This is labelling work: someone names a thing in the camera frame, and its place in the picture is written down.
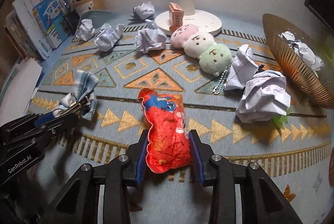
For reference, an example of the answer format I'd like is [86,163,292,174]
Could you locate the red orange plush pouch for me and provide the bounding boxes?
[138,88,191,174]

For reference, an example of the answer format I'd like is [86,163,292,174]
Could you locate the blue plaid bow hair clip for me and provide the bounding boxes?
[53,70,99,120]

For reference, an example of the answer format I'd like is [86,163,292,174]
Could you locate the three-ball dango plush toy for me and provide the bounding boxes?
[170,24,233,77]

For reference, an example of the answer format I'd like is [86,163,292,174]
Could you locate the lined paper ball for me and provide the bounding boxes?
[278,31,324,72]

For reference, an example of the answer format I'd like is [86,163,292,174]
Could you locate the white paper sheets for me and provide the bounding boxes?
[1,58,42,126]

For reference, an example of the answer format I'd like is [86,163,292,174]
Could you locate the small green toy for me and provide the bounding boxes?
[271,108,292,129]

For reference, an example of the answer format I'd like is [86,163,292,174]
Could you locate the patterned blue woven mat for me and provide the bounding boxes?
[25,9,334,224]

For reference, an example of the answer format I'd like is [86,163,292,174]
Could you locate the stack of upright books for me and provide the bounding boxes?
[4,0,71,61]

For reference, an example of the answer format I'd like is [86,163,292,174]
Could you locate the blue cover book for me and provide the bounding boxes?
[33,0,71,49]

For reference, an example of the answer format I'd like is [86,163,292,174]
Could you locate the black mesh pen holder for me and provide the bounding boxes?
[62,10,80,35]

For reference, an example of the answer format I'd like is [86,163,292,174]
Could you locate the golden wicker basket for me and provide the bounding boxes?
[263,13,333,109]

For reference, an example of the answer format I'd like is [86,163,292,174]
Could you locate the brown cardboard box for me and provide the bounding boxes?
[72,0,106,16]

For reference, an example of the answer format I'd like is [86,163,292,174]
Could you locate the small orange card box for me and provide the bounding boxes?
[169,2,184,28]

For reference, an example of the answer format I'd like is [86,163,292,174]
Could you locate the white desk lamp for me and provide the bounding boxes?
[155,0,222,36]

